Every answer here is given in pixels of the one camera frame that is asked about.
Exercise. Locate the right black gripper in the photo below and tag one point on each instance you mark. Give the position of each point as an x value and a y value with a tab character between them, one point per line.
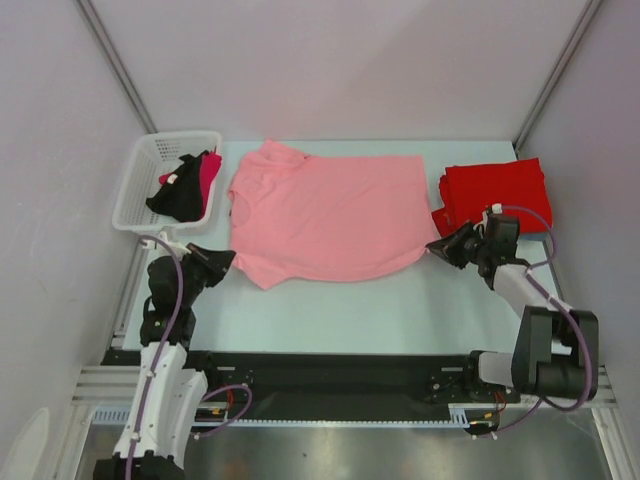
461	248

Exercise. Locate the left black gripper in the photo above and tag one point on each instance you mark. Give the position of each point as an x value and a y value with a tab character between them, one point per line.
218	262

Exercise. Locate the pink t shirt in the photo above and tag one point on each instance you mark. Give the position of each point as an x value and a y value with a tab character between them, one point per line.
337	219

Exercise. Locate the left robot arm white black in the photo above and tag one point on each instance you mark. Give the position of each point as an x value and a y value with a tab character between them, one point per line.
168	392

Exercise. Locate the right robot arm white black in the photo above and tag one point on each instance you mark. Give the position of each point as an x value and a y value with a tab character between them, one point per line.
555	357

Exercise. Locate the black t shirt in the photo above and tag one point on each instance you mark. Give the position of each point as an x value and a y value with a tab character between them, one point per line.
182	192

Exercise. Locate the red folded t shirt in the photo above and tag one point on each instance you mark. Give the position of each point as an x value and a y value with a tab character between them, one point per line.
519	186

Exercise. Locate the magenta t shirt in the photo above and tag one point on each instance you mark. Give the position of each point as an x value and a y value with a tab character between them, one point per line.
207	175

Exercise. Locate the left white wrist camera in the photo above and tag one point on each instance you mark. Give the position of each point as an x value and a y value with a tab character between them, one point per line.
162	241

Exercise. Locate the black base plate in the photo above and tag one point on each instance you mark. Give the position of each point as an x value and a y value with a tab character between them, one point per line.
280	386

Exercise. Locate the white slotted cable duct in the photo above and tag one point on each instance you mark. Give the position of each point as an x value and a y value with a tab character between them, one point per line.
455	418

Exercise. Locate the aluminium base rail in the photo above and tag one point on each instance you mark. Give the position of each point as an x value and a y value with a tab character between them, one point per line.
117	385

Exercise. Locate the left aluminium frame post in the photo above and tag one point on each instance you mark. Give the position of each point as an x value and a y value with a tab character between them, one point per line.
97	29

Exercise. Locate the aluminium frame post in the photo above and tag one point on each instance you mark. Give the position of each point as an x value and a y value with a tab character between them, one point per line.
97	29
570	48

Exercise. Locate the right aluminium frame post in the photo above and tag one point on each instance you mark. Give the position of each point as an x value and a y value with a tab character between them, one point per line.
570	48

